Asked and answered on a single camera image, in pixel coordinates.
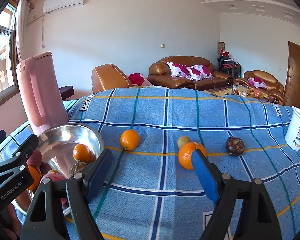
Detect blue plaid tablecloth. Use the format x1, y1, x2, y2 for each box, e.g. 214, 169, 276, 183
0, 87, 300, 240

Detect coffee table with items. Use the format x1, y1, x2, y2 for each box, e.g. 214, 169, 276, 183
207, 85, 269, 100

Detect brown leather sofa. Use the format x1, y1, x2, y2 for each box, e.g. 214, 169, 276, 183
148, 56, 232, 90

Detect dark dried fruit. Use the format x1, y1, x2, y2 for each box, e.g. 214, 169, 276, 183
70, 161, 88, 176
226, 136, 245, 156

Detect dark dried fruit back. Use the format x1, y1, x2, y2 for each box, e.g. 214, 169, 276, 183
226, 136, 245, 156

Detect yellow-green small fruit front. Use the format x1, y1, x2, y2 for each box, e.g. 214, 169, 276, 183
177, 136, 191, 149

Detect floral pillow sofa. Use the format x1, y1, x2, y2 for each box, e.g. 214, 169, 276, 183
187, 65, 213, 81
166, 62, 192, 80

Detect floral pillow right armchair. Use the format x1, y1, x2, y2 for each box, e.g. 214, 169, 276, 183
248, 77, 268, 89

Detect white cartoon mug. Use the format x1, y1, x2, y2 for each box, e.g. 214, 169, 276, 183
285, 106, 300, 151

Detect pale curtain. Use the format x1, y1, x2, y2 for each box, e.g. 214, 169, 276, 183
15, 0, 36, 61

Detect floral pillow right sofa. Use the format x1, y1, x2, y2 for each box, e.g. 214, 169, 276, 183
187, 65, 213, 81

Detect brown leather armchair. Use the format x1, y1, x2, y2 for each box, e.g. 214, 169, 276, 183
233, 70, 285, 105
91, 64, 132, 93

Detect stainless steel bowl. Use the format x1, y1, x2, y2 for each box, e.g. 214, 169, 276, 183
11, 123, 106, 217

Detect small kumquat orange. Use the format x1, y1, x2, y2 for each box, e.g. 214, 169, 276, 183
27, 166, 41, 191

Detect white air conditioner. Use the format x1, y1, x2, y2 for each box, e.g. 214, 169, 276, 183
43, 0, 84, 14

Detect red pillow on armchair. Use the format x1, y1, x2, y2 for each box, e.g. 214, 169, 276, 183
127, 73, 152, 86

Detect brown leather right armchair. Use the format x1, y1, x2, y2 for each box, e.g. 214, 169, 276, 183
233, 70, 285, 105

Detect red pomegranate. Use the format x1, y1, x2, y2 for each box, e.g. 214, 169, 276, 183
40, 170, 68, 205

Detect floral pillow left sofa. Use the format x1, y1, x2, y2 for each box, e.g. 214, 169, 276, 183
166, 62, 192, 80

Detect dark dried fruit front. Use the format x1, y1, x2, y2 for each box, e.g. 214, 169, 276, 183
70, 161, 88, 176

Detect stacked dark chairs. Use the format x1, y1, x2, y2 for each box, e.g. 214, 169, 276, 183
217, 49, 241, 79

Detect window with frame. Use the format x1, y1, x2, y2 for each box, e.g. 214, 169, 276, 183
0, 0, 18, 103

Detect large orange front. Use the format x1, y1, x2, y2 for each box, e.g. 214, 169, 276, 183
178, 142, 207, 170

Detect pink electric kettle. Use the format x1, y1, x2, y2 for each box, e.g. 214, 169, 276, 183
16, 51, 68, 135

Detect orange with stem middle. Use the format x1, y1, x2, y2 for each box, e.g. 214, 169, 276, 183
72, 144, 96, 163

